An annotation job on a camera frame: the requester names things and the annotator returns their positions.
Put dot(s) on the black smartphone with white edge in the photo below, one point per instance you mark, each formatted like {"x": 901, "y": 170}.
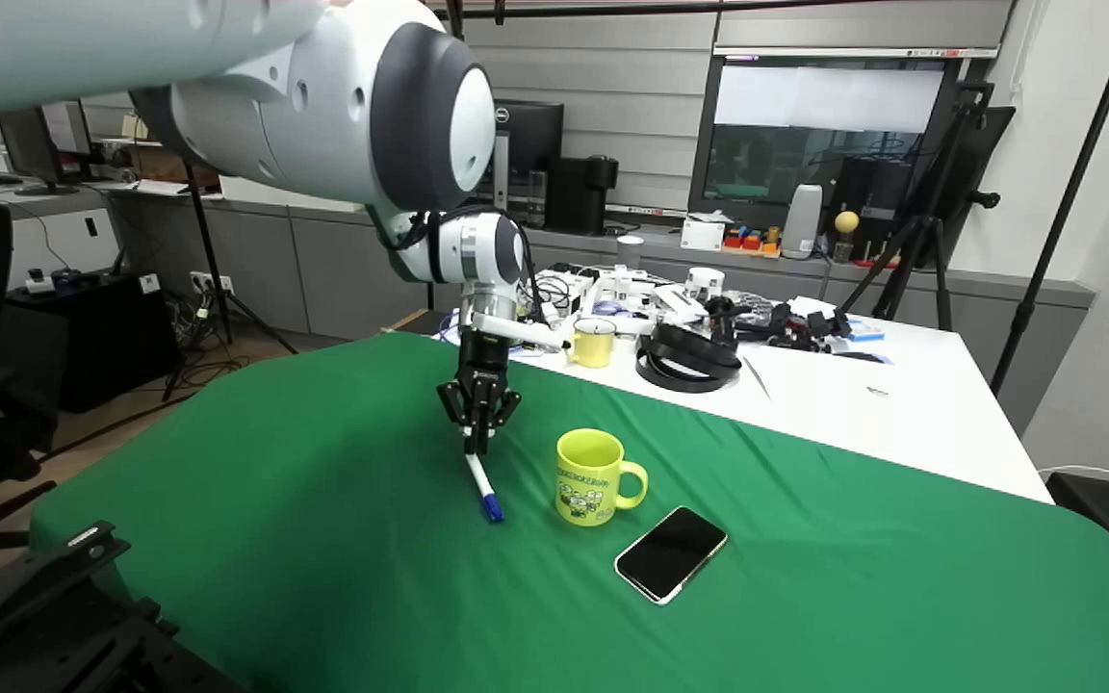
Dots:
{"x": 672, "y": 556}

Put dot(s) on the thin black light stand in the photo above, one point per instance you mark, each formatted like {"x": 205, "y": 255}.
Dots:
{"x": 1068, "y": 200}

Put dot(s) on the yellow-green printed mug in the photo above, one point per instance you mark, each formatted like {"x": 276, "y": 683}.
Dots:
{"x": 588, "y": 486}

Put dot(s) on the black computer tower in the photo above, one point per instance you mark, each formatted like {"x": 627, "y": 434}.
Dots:
{"x": 579, "y": 196}

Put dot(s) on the black low cabinet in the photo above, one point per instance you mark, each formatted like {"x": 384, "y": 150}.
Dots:
{"x": 98, "y": 342}

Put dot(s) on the white tissue box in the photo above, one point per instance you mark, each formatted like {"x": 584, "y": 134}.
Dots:
{"x": 701, "y": 232}

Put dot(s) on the yellow ball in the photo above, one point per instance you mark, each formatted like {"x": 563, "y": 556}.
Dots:
{"x": 846, "y": 223}

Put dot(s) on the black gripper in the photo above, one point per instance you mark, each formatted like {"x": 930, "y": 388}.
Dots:
{"x": 483, "y": 361}

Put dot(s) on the white marker with blue cap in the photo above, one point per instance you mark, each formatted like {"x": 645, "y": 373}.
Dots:
{"x": 483, "y": 491}

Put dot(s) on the small yellow cup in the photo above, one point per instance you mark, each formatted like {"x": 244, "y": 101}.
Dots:
{"x": 593, "y": 348}

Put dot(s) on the black thin-legged tripod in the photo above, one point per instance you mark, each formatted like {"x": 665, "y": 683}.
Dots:
{"x": 210, "y": 275}

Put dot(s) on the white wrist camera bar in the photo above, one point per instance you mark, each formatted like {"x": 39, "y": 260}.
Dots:
{"x": 532, "y": 338}

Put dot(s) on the white cylindrical bottle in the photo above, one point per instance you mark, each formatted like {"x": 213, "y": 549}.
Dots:
{"x": 804, "y": 223}

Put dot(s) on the black table clamp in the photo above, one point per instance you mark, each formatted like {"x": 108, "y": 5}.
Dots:
{"x": 94, "y": 542}

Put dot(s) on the black camera tripod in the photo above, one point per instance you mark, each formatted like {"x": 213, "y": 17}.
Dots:
{"x": 930, "y": 219}

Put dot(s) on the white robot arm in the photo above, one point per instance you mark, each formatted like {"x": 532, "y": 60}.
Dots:
{"x": 258, "y": 92}

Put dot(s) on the green table cloth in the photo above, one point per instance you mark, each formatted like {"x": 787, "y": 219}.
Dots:
{"x": 771, "y": 578}

